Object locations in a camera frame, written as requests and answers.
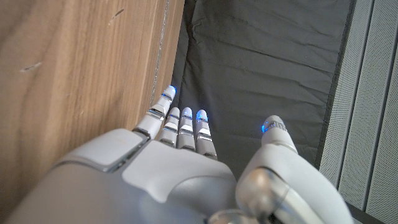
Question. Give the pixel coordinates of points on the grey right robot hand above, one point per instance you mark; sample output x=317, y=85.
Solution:
x=155, y=174

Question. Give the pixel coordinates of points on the black backdrop curtain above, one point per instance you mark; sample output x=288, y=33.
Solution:
x=255, y=62

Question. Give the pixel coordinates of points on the grey tape outline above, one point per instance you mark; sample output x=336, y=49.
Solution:
x=160, y=53

